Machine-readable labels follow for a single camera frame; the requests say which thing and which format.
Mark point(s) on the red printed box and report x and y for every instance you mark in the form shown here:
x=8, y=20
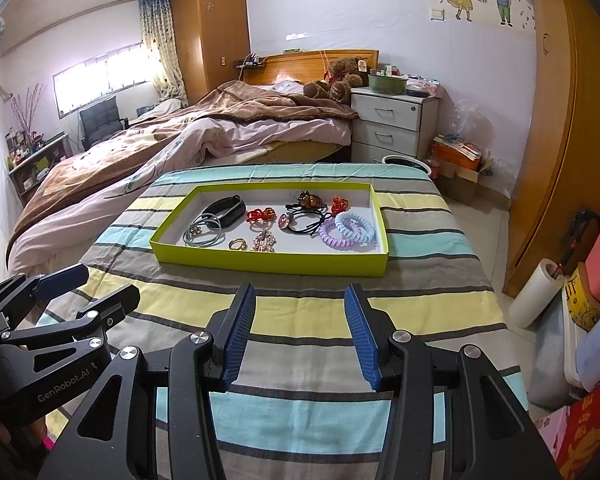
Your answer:
x=595, y=430

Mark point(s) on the white trash bin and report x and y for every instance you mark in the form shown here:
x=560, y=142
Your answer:
x=422, y=165

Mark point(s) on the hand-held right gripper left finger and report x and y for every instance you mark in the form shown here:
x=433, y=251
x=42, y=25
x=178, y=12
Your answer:
x=240, y=330

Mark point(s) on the cardboard box with books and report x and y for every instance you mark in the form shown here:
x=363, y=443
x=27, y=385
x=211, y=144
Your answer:
x=457, y=155

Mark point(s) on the clear plastic bag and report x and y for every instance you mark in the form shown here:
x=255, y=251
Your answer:
x=465, y=115

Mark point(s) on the cluttered side shelf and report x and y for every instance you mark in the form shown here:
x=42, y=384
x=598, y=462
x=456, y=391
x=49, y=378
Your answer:
x=55, y=152

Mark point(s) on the brown plush blanket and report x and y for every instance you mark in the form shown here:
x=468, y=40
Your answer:
x=240, y=100

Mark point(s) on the striped cloth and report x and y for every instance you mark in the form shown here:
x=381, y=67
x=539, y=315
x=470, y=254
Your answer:
x=305, y=290

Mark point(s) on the wide wooden wardrobe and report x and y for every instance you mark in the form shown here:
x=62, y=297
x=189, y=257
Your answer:
x=545, y=160

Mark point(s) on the dried flower branches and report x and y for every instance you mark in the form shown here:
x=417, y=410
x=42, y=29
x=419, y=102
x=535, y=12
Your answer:
x=27, y=105

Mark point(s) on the brown teddy bear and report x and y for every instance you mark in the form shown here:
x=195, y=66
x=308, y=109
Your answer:
x=347, y=67

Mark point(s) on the window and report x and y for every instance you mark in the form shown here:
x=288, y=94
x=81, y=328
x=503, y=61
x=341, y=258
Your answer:
x=95, y=75

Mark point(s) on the green basin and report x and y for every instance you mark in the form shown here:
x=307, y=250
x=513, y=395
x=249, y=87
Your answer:
x=387, y=85

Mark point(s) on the red hair clip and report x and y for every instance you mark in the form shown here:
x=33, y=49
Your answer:
x=254, y=216

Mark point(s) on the clear storage bin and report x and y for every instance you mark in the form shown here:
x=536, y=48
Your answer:
x=550, y=360

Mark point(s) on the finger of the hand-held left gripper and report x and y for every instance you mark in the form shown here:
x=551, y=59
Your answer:
x=60, y=277
x=115, y=305

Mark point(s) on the black and red tool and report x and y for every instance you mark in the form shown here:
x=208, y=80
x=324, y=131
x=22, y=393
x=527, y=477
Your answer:
x=577, y=240

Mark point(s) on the tall wooden cabinet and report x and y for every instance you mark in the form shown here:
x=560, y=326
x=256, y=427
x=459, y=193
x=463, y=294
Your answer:
x=210, y=35

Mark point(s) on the green cardboard tray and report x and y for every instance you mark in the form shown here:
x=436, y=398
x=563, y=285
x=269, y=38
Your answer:
x=280, y=265

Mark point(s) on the wooden bed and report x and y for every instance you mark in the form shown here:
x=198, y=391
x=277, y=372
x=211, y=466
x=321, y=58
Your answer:
x=300, y=62

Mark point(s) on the rhinestone hair clip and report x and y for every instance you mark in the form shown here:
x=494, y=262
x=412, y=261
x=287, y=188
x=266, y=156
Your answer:
x=264, y=242

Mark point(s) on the white paper roll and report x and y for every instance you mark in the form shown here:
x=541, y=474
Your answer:
x=535, y=295

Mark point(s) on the white nightstand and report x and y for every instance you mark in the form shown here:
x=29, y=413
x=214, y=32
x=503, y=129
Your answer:
x=390, y=115

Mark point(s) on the patterned curtain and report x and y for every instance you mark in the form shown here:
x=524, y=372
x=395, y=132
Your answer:
x=162, y=45

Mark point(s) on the black chair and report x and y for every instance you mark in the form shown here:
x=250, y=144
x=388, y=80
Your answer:
x=100, y=120

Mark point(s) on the black smart band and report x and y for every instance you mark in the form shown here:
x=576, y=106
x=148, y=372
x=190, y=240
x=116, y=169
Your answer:
x=240, y=207

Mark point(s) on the black power strip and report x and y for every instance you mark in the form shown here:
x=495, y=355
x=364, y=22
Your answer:
x=250, y=64

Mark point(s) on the yellow printed box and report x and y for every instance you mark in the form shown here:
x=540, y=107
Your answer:
x=582, y=305

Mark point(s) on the bed with pink duvet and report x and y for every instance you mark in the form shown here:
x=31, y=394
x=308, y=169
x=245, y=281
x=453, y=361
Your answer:
x=290, y=132

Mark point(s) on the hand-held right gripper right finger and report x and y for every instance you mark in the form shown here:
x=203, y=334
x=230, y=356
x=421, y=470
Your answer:
x=360, y=335

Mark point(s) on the white wall switch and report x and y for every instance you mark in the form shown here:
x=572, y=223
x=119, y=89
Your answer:
x=437, y=13

